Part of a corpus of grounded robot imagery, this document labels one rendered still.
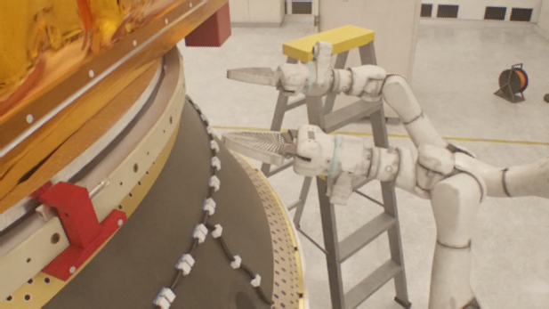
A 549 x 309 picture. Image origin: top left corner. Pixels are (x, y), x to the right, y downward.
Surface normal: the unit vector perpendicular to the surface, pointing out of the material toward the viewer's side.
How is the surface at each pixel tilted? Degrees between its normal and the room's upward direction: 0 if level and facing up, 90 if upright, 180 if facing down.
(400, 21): 90
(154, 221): 62
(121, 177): 90
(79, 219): 90
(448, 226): 91
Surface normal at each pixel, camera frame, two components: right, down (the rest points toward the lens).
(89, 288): 0.80, -0.23
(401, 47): -0.15, 0.54
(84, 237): 0.93, 0.18
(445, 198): -0.83, 0.21
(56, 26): 0.99, 0.09
